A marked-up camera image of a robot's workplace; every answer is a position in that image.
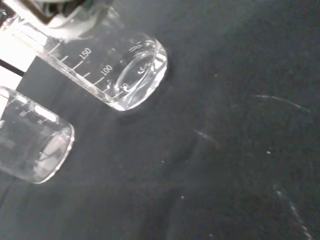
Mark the black cloth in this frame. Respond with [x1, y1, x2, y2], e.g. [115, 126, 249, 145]
[0, 0, 320, 240]

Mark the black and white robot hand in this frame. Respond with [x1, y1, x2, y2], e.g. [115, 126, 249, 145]
[19, 0, 101, 39]

